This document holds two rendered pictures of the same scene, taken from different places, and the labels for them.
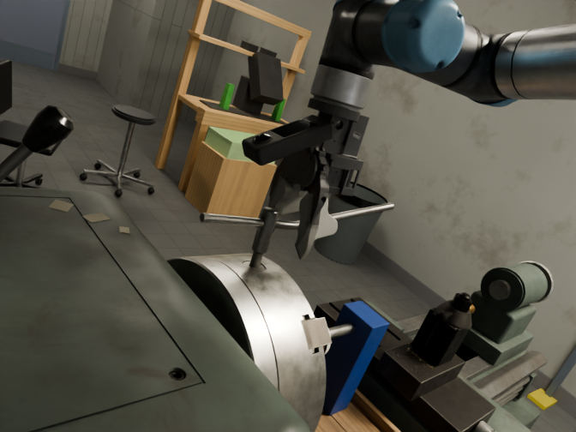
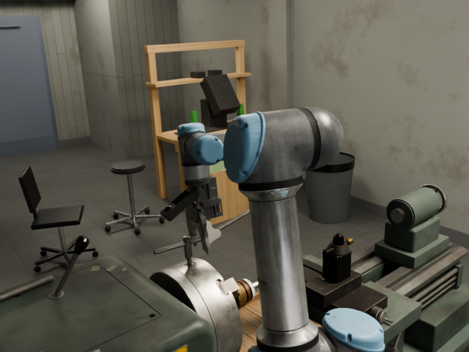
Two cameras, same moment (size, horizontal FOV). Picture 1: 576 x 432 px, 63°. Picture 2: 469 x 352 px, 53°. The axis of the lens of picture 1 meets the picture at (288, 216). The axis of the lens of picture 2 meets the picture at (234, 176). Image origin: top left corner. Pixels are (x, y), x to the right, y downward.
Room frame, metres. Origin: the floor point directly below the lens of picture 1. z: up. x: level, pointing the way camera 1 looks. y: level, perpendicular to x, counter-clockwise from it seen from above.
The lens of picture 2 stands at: (-0.57, -0.31, 1.88)
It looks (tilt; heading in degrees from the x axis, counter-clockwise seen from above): 18 degrees down; 9
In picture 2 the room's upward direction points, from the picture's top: 2 degrees counter-clockwise
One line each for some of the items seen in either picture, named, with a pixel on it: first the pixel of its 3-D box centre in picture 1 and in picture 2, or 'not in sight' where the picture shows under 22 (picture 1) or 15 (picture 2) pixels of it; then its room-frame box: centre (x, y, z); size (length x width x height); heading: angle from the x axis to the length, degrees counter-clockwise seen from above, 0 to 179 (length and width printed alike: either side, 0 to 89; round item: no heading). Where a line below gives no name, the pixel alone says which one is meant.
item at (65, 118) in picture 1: (49, 130); (82, 244); (0.42, 0.24, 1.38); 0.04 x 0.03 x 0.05; 139
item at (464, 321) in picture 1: (456, 312); (338, 246); (0.95, -0.42, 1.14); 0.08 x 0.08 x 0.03
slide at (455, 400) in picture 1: (397, 360); (322, 287); (0.99, -0.37, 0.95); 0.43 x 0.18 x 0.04; 49
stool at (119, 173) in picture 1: (123, 147); (128, 195); (3.63, 1.46, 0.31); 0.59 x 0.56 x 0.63; 45
